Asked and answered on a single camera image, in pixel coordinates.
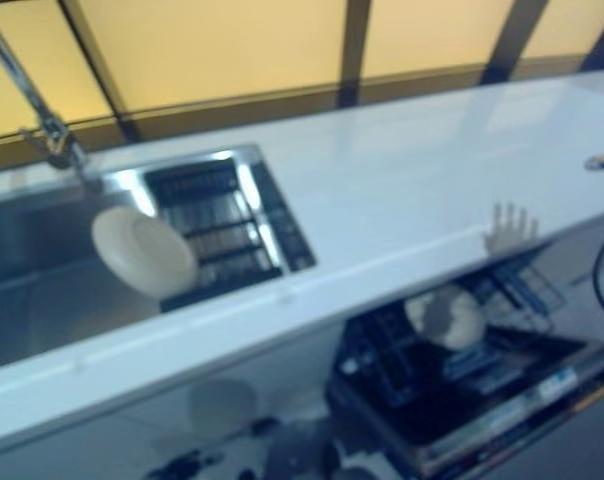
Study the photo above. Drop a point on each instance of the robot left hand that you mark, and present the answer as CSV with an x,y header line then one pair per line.
x,y
187,467

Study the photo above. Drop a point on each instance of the cream ceramic plate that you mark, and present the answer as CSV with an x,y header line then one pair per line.
x,y
142,250
447,317

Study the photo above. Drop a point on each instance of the white glossy cabinet door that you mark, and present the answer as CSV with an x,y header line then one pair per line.
x,y
282,380

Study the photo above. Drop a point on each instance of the black sink drain rack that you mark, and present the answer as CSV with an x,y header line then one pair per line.
x,y
217,235

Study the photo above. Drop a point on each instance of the stainless steel sink basin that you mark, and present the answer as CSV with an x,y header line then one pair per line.
x,y
42,280

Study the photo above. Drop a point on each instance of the chrome pull-down kitchen faucet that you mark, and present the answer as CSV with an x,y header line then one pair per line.
x,y
47,130

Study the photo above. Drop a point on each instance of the yellow window with dark frame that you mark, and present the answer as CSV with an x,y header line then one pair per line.
x,y
232,50

